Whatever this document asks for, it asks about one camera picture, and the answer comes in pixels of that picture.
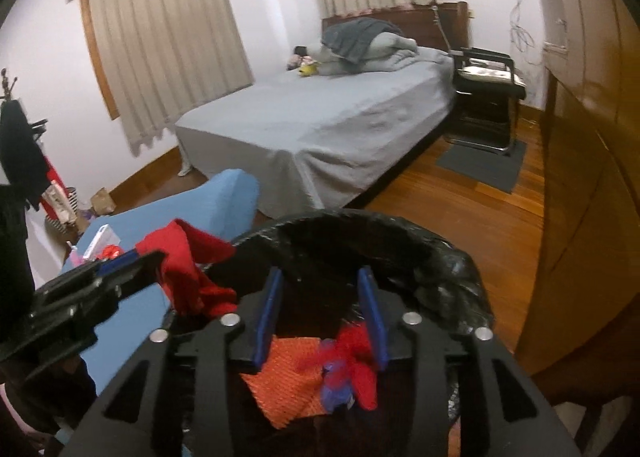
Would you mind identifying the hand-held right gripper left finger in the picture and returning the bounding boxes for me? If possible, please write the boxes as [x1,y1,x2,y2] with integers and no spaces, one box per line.
[75,267,286,457]

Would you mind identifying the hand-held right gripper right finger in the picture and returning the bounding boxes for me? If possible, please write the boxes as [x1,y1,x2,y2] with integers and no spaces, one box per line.
[356,267,581,457]

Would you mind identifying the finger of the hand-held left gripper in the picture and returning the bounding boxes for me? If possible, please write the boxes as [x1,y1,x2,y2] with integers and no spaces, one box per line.
[62,251,168,325]
[32,251,141,305]

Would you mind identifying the white cardboard box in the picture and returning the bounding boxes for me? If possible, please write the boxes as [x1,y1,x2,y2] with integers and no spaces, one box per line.
[82,224,122,263]

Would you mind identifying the pink pouch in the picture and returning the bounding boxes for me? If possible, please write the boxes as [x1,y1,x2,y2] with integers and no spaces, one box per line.
[65,242,88,268]

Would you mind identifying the orange mesh net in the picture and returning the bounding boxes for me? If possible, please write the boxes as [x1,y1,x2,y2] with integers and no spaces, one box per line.
[240,334,361,430]

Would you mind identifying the black lined trash bin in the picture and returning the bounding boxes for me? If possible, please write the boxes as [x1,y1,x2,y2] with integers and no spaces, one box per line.
[165,211,496,457]

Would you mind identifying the brown paper bag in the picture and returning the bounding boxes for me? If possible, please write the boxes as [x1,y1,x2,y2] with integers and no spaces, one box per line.
[91,188,117,215]

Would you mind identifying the blue table cloth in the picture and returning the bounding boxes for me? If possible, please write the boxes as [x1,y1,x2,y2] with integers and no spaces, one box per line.
[60,168,261,395]

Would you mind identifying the striped bag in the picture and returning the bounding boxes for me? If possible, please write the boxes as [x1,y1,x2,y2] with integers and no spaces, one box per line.
[45,187,83,238]

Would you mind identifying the red garment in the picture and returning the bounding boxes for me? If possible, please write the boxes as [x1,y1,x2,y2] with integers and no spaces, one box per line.
[42,157,66,212]

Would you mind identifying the grey floor mat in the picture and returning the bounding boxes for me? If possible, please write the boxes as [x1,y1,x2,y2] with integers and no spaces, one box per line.
[436,139,527,194]

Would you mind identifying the bed with grey sheet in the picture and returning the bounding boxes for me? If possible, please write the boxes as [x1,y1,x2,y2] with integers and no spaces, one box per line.
[175,1,471,220]

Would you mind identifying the wide beige curtain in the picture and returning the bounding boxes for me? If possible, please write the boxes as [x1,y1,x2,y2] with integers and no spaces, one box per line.
[80,0,255,155]

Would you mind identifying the black metal chair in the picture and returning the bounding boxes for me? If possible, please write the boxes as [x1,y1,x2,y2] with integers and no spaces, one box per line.
[446,48,527,156]

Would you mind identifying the pink and black bundle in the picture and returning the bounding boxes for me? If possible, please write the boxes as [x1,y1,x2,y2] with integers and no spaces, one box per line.
[286,47,313,70]

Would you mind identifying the folded grey quilt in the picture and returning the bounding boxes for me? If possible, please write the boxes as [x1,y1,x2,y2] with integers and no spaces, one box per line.
[310,32,451,75]

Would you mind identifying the patterned chair cushion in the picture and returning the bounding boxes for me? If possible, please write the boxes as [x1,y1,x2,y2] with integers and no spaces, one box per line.
[460,66,527,88]

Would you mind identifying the dark grey garment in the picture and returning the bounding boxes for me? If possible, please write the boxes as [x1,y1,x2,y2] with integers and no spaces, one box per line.
[321,19,403,65]

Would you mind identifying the wooden wardrobe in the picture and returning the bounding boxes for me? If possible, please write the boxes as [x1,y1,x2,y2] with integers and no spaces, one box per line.
[515,0,640,418]

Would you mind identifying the dark wooden headboard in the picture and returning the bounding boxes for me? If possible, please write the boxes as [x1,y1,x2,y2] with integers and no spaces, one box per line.
[321,1,471,50]

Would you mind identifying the wooden window frame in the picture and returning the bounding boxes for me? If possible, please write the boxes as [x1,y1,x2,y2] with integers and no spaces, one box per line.
[80,0,121,120]

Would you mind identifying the grey charging cable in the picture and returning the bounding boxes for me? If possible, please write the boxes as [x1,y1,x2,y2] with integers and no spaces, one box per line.
[434,6,453,55]

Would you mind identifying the hanging white cables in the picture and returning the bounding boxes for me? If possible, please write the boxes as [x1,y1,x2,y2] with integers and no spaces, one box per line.
[500,0,543,68]

